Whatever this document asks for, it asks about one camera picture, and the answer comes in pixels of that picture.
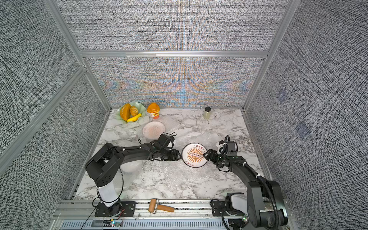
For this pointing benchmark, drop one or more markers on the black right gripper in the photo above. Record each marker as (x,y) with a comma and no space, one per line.
(212,158)

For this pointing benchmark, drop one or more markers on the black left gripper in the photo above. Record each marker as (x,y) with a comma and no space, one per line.
(174,155)

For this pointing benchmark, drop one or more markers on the orange sunburst dinner plate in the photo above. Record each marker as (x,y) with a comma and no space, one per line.
(193,155)

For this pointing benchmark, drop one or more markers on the plate bubble wrap sheet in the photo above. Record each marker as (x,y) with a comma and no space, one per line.
(171,125)

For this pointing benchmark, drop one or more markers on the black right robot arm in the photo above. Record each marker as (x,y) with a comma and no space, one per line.
(256,189)

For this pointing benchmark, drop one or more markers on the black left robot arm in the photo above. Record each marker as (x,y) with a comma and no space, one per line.
(104,165)

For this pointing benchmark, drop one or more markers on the small bottle with black cap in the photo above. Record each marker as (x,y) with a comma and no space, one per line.
(207,113)

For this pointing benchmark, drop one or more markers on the orange lidded snack cup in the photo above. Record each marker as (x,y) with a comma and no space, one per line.
(153,110)

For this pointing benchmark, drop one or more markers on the wooden roller tool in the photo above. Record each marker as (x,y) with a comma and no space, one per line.
(154,206)

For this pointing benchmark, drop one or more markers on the yellow banana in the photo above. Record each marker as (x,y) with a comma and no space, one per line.
(135,118)

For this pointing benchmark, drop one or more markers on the green leaf-shaped bowl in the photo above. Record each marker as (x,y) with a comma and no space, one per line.
(141,108)

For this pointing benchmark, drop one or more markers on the small brown croissant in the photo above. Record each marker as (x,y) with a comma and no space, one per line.
(133,111)

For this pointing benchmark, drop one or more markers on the large orange bread loaf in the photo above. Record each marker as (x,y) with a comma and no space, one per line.
(124,112)

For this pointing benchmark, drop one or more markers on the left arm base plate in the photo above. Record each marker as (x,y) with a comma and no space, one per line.
(119,209)

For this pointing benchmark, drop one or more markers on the aluminium front rail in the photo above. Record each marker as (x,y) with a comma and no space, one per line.
(189,215)

